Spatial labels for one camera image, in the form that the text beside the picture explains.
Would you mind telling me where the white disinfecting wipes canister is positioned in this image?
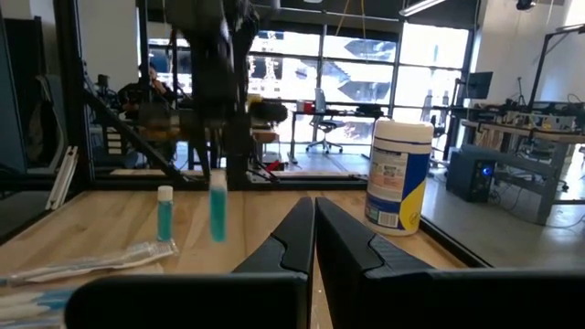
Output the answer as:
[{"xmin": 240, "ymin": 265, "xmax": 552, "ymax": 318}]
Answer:
[{"xmin": 364, "ymin": 118, "xmax": 435, "ymax": 238}]

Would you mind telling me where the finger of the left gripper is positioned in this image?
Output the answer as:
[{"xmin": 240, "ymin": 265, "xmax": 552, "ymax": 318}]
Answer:
[
  {"xmin": 190, "ymin": 136, "xmax": 211, "ymax": 184},
  {"xmin": 226, "ymin": 136, "xmax": 239, "ymax": 184}
]

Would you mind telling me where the wooden workbench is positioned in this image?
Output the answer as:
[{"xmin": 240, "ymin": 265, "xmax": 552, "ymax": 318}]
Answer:
[{"xmin": 459, "ymin": 116, "xmax": 585, "ymax": 226}]

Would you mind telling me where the wooden desk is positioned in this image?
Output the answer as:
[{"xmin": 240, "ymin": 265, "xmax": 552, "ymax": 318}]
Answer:
[{"xmin": 250, "ymin": 128, "xmax": 281, "ymax": 164}]

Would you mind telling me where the black monitor on stand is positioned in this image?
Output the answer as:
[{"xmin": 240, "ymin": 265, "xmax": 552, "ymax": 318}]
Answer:
[{"xmin": 464, "ymin": 70, "xmax": 495, "ymax": 101}]

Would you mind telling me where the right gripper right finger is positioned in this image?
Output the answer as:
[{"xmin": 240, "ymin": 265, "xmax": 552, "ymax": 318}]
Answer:
[{"xmin": 314, "ymin": 196, "xmax": 585, "ymax": 329}]

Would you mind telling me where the grey office chair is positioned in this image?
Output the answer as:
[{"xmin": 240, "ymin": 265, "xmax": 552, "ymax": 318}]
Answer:
[{"xmin": 304, "ymin": 87, "xmax": 348, "ymax": 155}]

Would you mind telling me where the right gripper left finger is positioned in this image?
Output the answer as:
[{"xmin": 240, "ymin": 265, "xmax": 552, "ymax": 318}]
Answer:
[{"xmin": 63, "ymin": 196, "xmax": 316, "ymax": 329}]

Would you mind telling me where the teal tube with white cap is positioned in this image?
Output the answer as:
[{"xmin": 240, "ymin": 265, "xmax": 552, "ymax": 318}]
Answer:
[{"xmin": 156, "ymin": 185, "xmax": 175, "ymax": 243}]

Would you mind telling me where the black office desk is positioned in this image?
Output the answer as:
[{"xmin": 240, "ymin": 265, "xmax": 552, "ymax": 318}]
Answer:
[{"xmin": 288, "ymin": 103, "xmax": 389, "ymax": 165}]

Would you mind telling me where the black computer tower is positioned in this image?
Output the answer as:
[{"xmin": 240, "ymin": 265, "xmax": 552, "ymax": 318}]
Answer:
[{"xmin": 445, "ymin": 149, "xmax": 497, "ymax": 204}]

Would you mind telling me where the dark partition panel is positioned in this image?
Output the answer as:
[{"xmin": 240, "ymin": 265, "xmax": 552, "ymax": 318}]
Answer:
[{"xmin": 0, "ymin": 16, "xmax": 47, "ymax": 175}]

